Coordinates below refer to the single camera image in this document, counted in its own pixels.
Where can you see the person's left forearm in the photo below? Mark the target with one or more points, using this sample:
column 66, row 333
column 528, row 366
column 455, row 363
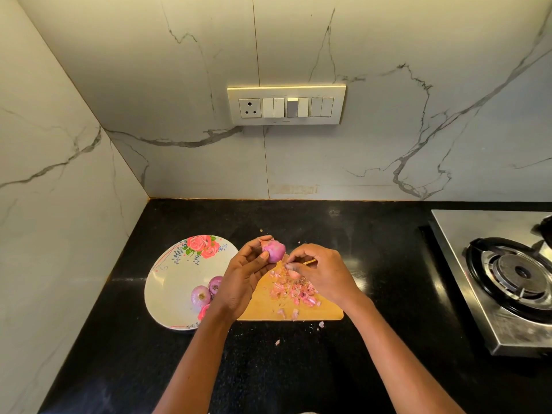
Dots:
column 191, row 371

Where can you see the white floral plate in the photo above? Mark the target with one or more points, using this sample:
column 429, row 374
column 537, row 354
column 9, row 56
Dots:
column 169, row 283

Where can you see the person's left hand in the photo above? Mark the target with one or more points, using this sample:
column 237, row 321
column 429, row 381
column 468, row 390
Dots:
column 235, row 280

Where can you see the black stone countertop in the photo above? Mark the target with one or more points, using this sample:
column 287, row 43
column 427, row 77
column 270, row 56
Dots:
column 397, row 237

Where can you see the wooden cutting board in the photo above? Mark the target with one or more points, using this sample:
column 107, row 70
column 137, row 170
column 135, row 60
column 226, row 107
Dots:
column 257, row 310

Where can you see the black stove burner grate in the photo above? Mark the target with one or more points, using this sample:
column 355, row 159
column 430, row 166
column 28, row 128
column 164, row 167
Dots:
column 510, row 276
column 546, row 231

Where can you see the white wall switch panel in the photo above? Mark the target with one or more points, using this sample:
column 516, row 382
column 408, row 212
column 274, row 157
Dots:
column 286, row 105

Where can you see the beige striped garment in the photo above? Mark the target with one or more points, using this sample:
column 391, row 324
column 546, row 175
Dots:
column 306, row 412

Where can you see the small pink onion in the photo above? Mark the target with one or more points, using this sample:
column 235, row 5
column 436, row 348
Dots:
column 200, row 296
column 215, row 285
column 293, row 273
column 274, row 251

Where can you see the person's right hand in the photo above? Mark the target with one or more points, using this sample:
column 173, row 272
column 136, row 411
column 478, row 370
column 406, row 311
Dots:
column 332, row 276

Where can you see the person's right forearm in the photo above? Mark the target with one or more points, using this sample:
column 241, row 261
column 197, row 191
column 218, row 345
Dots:
column 401, row 364

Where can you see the stainless steel gas stove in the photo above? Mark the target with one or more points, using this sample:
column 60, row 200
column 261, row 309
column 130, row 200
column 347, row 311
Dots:
column 453, row 239

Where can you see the pile of onion peels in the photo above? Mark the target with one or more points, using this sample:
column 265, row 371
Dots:
column 298, row 293

